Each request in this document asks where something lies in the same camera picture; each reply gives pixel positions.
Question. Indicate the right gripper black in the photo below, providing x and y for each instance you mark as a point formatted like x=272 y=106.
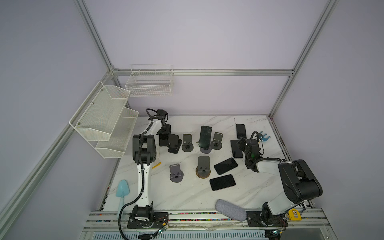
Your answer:
x=241 y=142

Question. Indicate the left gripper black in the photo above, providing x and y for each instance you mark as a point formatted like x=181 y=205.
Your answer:
x=168 y=129

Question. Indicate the black phone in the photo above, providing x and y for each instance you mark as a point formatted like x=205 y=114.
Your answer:
x=163 y=140
x=225 y=166
x=241 y=131
x=205 y=137
x=222 y=182
x=236 y=152

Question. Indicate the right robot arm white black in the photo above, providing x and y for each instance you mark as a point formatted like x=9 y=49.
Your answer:
x=298 y=181

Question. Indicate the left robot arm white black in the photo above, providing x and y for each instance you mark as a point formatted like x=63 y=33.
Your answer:
x=144 y=154

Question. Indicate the black stand back left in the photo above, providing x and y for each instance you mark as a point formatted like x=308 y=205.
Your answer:
x=174 y=143

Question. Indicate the grey stand back right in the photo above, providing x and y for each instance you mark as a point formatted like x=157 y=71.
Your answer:
x=216 y=143

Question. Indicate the grey stand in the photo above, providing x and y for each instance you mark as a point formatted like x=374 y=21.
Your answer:
x=187 y=145
x=206 y=151
x=216 y=143
x=176 y=174

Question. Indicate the brown base stand front right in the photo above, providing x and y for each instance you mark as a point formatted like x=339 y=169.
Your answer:
x=203 y=170

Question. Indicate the grey stand front left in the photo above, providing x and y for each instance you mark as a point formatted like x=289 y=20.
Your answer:
x=176 y=174

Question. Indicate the white mesh shelf lower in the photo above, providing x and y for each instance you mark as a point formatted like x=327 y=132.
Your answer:
x=116 y=146

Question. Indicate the white mesh shelf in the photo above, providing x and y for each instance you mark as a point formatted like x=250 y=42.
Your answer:
x=116 y=146
x=97 y=117

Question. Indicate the white mesh shelf upper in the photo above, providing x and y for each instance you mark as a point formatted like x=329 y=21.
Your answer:
x=97 y=117

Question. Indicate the grey oval pouch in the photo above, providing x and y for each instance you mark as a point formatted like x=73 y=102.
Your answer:
x=231 y=211

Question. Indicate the light blue trowel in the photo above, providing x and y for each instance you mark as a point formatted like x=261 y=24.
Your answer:
x=122 y=191

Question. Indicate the yellow tape measure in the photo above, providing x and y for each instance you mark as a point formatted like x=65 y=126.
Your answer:
x=294 y=215

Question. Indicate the blue rake yellow handle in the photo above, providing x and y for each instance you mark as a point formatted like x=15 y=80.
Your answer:
x=264 y=136

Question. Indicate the white wire basket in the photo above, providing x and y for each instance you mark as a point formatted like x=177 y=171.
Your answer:
x=151 y=80

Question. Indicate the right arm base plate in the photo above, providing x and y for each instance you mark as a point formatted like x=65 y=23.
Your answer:
x=255 y=218

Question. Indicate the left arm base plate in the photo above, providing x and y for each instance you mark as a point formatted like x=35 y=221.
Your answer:
x=157 y=221

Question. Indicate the aluminium front rail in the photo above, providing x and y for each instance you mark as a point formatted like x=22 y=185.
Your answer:
x=203 y=220

